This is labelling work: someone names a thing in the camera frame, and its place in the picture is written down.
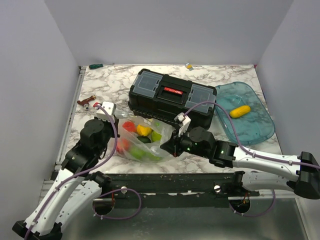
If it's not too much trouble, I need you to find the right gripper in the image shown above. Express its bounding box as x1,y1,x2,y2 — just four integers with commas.
160,126,210,159

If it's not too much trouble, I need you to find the clear plastic bag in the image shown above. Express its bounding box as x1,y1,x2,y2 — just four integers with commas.
116,115,174,163

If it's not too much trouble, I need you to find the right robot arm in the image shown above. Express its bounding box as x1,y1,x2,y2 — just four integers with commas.
160,126,320,200

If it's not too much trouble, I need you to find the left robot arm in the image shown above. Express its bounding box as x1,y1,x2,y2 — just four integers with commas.
12,117,119,240

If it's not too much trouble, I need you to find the green fake fruit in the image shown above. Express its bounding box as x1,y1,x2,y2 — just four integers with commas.
151,131,162,142
129,146,146,160

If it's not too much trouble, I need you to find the dark green fake avocado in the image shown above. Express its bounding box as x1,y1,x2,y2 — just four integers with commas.
137,136,152,144

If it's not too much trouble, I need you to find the yellow fake fruit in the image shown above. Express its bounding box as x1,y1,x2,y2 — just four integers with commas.
136,124,153,137

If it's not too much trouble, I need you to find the red fake fruit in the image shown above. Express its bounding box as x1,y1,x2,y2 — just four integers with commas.
122,120,137,133

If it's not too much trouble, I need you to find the yellow fake corn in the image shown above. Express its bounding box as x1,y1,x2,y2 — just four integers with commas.
229,105,251,119

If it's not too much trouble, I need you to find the black plastic toolbox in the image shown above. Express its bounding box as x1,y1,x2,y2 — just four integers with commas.
128,68,217,127

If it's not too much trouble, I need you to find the small yellow blue brush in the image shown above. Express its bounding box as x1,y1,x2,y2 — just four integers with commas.
185,63,194,71

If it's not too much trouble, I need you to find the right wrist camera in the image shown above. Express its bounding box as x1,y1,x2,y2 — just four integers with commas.
174,112,191,137

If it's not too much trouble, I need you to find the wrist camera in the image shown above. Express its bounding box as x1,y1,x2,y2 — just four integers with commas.
93,101,116,122
174,112,191,137

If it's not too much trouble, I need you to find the black metal base rail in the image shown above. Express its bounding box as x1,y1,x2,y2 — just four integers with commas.
51,172,266,210

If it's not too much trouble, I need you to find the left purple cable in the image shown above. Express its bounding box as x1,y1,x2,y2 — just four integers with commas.
23,103,119,240

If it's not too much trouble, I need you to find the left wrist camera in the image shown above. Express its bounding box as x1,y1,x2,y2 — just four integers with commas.
93,101,116,122

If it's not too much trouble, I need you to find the brown handled tool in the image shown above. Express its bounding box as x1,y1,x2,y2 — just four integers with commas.
77,95,96,111

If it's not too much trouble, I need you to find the green handled screwdriver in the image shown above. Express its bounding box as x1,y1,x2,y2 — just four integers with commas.
88,62,115,70

